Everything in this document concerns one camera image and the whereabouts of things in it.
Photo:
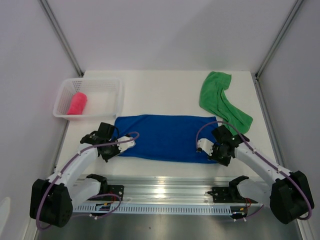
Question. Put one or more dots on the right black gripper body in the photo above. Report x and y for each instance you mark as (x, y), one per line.
(219, 155)

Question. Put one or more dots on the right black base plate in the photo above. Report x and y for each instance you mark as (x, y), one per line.
(228, 194)

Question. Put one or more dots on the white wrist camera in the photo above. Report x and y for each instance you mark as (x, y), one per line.
(205, 145)
(124, 143)

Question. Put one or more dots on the white perforated plastic basket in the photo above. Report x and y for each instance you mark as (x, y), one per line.
(104, 98)

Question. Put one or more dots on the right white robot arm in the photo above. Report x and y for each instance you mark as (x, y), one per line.
(285, 192)

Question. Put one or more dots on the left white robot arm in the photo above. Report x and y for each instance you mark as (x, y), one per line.
(54, 199)

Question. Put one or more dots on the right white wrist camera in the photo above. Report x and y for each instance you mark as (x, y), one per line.
(205, 145)

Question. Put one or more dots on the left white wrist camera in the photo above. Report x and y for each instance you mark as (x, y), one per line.
(124, 143)

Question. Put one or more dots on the blue towel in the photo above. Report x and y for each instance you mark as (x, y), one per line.
(169, 138)

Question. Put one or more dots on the right aluminium frame post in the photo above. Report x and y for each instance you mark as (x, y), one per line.
(284, 29)

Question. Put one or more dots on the red towel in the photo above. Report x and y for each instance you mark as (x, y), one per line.
(77, 104)

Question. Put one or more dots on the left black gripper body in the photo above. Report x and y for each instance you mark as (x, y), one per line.
(112, 150)

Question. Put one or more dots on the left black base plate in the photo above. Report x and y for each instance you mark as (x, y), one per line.
(112, 189)

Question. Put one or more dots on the white slotted cable duct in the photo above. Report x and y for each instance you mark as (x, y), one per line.
(165, 209)

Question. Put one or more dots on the aluminium mounting rail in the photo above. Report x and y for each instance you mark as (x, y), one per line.
(154, 191)

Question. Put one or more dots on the green towel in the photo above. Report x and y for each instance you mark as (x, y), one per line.
(213, 99)

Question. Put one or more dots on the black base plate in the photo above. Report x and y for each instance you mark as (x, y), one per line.
(228, 194)
(112, 189)

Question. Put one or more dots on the left aluminium frame post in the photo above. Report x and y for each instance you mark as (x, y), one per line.
(54, 23)

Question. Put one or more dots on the aluminium frame post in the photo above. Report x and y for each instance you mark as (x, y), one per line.
(54, 23)
(284, 29)

